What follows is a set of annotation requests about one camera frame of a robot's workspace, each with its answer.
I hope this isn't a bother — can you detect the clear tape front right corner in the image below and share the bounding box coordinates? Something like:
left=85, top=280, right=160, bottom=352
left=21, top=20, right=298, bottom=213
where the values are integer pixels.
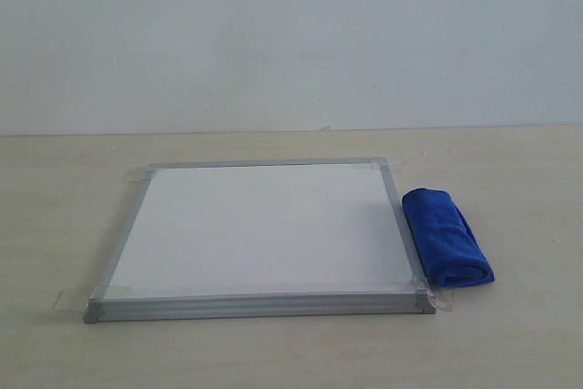
left=414, top=280, right=455, bottom=314

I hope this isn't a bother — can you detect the clear tape corner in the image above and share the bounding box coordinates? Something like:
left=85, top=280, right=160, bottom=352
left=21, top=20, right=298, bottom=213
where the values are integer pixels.
left=52, top=286, right=131, bottom=312
left=351, top=158, right=407, bottom=173
left=124, top=168, right=158, bottom=183
left=414, top=280, right=455, bottom=314

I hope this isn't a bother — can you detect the clear tape back right corner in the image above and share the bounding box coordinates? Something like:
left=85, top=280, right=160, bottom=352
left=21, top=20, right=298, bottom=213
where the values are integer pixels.
left=351, top=158, right=407, bottom=173

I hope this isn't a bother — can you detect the clear tape back left corner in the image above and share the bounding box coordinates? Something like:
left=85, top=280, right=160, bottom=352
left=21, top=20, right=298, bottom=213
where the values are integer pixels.
left=124, top=168, right=158, bottom=183

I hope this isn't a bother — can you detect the blue microfibre cloth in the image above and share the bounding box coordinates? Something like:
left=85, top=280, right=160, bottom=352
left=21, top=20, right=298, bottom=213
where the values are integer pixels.
left=402, top=188, right=496, bottom=288

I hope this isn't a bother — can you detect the clear tape front left corner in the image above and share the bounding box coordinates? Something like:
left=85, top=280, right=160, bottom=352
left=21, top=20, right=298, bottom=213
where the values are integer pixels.
left=52, top=286, right=131, bottom=312

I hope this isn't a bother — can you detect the white board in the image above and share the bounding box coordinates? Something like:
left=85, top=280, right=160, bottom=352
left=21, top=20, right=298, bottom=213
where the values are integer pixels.
left=84, top=158, right=426, bottom=323

